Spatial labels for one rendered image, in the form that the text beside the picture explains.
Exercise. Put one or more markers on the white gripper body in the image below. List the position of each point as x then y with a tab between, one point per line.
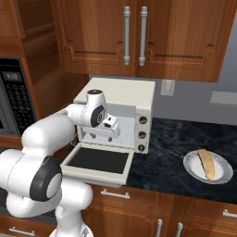
106	131

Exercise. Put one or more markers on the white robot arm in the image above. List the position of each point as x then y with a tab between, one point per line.
46	135

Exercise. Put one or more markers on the cream toaster oven door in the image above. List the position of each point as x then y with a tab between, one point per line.
98	161

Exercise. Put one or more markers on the round toaster oven knob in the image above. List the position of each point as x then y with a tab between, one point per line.
142	134
141	147
142	119

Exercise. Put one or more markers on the cream toaster oven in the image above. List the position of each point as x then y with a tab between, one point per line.
129	92

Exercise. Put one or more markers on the white round plate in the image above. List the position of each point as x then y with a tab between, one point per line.
193	165

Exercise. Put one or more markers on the black built-in microwave oven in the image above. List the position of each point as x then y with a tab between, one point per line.
17	92

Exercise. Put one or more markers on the wooden base cupboard door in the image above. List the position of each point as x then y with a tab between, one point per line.
123	227
206	230

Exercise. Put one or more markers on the brown baguette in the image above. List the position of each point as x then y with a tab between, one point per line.
207	163

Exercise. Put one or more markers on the wooden drawer front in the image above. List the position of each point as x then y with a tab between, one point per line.
206	213
18	223
145	200

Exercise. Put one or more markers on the tall wooden cabinet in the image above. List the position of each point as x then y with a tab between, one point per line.
43	55

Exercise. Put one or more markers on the white wall outlet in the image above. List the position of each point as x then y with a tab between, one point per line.
168	87

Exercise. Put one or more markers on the wooden wall cupboard door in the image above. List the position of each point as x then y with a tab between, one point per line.
92	31
185	31

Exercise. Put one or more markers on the pale grey wall plate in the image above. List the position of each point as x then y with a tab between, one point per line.
223	98

